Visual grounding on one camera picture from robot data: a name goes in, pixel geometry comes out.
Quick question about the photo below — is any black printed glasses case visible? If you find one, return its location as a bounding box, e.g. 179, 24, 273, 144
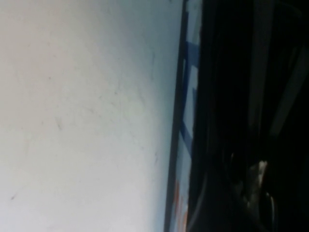
163, 0, 309, 232

